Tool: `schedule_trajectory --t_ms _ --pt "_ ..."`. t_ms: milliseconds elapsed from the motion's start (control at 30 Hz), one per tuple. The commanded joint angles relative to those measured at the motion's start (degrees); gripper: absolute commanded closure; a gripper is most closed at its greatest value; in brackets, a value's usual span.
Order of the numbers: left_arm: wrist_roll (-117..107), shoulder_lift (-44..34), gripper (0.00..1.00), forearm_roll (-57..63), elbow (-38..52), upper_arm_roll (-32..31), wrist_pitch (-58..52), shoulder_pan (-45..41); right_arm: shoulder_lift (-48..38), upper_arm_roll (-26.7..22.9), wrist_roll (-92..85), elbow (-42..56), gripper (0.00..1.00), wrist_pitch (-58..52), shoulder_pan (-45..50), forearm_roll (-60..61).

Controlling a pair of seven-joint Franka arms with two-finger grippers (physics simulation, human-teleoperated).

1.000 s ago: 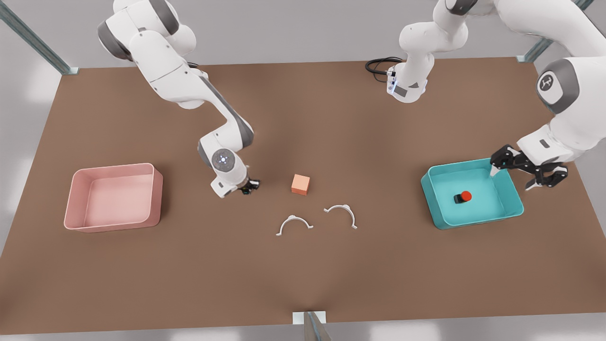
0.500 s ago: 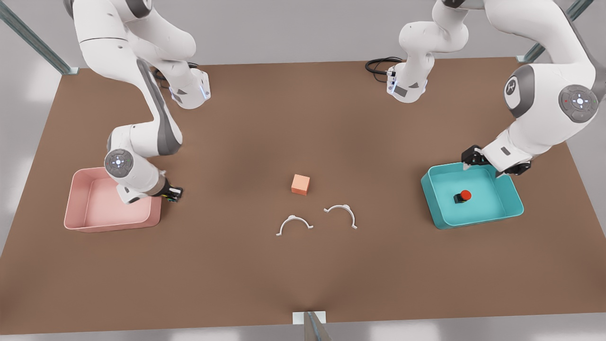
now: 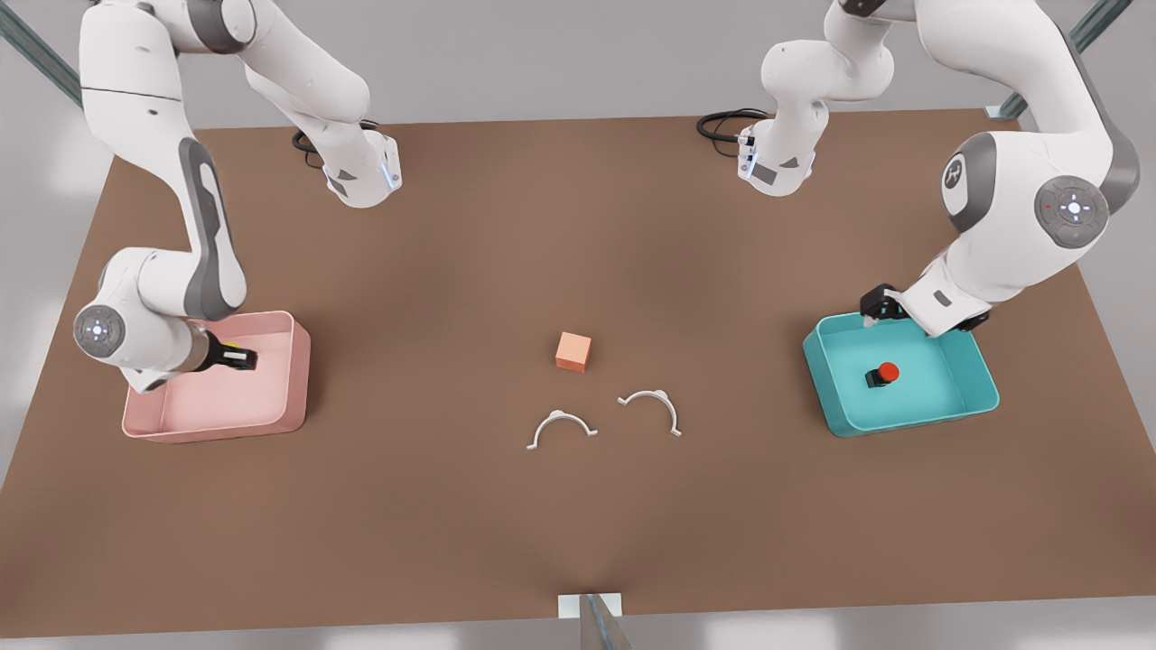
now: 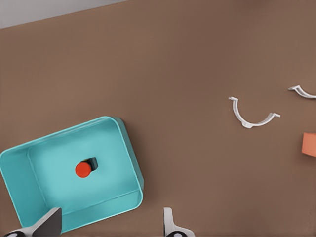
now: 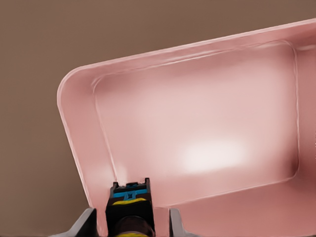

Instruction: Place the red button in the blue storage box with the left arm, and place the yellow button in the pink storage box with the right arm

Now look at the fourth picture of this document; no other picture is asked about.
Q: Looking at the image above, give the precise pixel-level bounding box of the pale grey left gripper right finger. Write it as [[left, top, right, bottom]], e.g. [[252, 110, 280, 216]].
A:
[[163, 207, 196, 237]]

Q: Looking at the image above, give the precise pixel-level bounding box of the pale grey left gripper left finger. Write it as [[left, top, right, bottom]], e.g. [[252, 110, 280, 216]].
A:
[[1, 207, 63, 237]]

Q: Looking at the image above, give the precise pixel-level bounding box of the blue storage box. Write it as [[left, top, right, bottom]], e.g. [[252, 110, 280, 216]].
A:
[[0, 116, 144, 235]]

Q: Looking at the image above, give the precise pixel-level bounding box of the red button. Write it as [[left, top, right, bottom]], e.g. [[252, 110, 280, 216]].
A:
[[75, 157, 99, 178]]

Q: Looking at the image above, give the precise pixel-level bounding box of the pink storage box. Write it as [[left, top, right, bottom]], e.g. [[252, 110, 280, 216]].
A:
[[301, 132, 316, 158]]

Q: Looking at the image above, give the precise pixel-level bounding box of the white curved clip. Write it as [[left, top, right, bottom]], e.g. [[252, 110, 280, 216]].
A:
[[228, 96, 281, 129], [288, 84, 316, 100]]

